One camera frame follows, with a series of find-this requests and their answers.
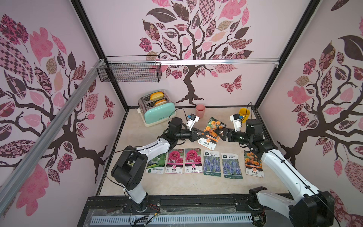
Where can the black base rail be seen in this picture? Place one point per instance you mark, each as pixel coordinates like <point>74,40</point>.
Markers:
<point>184,204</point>

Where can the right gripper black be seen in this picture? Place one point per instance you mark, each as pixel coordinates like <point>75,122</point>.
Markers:
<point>229,135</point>

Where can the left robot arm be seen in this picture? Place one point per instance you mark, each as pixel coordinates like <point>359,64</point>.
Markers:
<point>130,167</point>

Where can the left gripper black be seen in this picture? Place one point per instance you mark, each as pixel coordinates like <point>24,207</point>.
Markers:
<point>193,136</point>

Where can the aluminium rail back wall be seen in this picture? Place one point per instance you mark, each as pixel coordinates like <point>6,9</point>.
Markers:
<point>201,62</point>

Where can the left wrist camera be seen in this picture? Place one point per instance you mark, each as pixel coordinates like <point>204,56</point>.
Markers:
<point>191,120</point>

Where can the aluminium rail left wall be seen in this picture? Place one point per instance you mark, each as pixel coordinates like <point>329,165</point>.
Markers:
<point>13,184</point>

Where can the marigold seed packet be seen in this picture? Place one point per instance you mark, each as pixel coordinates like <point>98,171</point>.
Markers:
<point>213,134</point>
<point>253,165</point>

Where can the yellow mug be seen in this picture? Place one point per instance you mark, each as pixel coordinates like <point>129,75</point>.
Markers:
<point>244,114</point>

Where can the pink cup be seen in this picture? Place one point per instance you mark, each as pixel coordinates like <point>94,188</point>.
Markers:
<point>200,110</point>

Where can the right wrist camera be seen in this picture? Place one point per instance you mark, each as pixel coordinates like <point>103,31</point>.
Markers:
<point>237,123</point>

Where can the green gourd seed packet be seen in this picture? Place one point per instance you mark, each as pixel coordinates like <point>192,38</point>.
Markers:
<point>156,165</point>

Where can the lavender seed packet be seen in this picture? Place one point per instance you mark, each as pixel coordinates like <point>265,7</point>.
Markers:
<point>212,165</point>
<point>231,166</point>

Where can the toast slice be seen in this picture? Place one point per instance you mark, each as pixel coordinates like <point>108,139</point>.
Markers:
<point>156,96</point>
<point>160,102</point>

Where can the black wire basket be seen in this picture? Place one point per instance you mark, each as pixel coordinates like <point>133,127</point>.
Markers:
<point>131,68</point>

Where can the toast slice front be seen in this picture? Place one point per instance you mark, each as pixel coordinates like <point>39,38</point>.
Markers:
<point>160,102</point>

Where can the toast slice rear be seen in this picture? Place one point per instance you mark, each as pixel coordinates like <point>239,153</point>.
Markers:
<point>156,96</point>

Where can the hollyhock seed packet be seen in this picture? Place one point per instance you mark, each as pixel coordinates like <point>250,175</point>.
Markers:
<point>175,162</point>
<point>193,162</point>

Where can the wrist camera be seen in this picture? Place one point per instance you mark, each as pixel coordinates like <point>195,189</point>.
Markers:
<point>237,123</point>
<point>191,120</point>

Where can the mint green toaster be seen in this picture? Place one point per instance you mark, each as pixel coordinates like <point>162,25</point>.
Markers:
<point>154,115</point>

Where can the white slotted cable duct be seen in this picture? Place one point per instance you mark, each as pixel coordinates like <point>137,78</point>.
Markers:
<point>149,220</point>

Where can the aluminium rail wall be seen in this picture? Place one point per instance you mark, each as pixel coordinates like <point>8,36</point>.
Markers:
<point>13,184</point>
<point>201,62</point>

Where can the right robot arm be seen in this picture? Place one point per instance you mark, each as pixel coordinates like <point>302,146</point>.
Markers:
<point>309,207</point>

